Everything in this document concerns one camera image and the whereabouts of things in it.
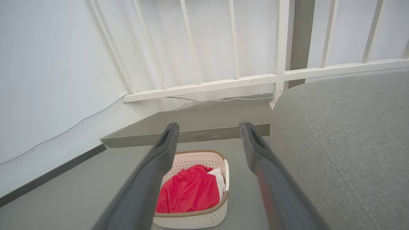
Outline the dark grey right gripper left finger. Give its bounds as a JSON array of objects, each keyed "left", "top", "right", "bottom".
[{"left": 92, "top": 122, "right": 180, "bottom": 230}]

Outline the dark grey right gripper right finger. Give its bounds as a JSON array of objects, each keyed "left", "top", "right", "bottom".
[{"left": 239, "top": 122, "right": 330, "bottom": 230}]

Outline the white perforated laundry basket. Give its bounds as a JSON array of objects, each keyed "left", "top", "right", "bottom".
[{"left": 153, "top": 149, "right": 230, "bottom": 229}]

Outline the white garment with red stripes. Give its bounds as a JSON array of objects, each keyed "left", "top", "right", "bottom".
[{"left": 207, "top": 168, "right": 226, "bottom": 202}]

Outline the grey fabric sofa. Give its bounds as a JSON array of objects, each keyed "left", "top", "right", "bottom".
[{"left": 270, "top": 71, "right": 409, "bottom": 230}]

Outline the black baseboard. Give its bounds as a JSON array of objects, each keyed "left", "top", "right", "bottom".
[{"left": 0, "top": 144, "right": 106, "bottom": 207}]

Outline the white railing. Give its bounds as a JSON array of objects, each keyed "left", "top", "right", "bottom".
[{"left": 89, "top": 0, "right": 409, "bottom": 110}]

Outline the thin grey wall cable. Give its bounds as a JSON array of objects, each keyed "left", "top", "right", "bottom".
[{"left": 0, "top": 94, "right": 272, "bottom": 166}]

